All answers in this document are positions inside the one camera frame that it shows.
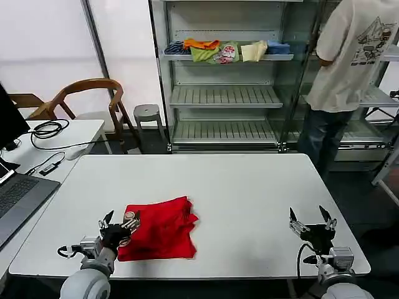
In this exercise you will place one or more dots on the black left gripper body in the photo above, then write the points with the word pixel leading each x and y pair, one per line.
pixel 113 235

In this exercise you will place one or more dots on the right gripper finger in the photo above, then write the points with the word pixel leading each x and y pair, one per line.
pixel 296 221
pixel 328 218

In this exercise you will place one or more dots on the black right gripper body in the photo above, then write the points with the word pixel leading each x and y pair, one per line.
pixel 319 236

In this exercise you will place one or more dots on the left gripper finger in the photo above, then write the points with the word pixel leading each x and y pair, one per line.
pixel 106 219
pixel 131 222

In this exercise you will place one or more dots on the red shirt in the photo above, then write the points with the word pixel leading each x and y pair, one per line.
pixel 162 227

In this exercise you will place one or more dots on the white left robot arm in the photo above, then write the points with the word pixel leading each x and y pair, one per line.
pixel 90 280

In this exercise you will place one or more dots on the grey laptop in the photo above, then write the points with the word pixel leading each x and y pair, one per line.
pixel 22 193

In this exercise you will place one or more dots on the white side desk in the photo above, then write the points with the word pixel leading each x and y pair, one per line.
pixel 84 130

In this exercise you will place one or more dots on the grey round stool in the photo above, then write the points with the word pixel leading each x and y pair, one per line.
pixel 146 110

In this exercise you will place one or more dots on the glass-sided metal shelf rack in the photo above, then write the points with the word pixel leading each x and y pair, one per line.
pixel 374 98

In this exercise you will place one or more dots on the curved-back wooden chair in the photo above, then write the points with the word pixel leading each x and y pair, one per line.
pixel 90 84

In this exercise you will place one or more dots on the black monitor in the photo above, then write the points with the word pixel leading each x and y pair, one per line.
pixel 11 118

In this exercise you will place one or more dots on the black tripod stand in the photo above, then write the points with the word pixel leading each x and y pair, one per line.
pixel 394 93

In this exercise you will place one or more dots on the flat brown wooden chair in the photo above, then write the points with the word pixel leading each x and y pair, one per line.
pixel 26 101

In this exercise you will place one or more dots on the metal shelf rack with clothes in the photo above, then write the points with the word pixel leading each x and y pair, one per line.
pixel 224 96

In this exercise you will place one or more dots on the person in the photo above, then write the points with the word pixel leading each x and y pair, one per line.
pixel 346 62

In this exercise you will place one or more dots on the white folding frame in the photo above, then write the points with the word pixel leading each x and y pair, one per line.
pixel 385 172

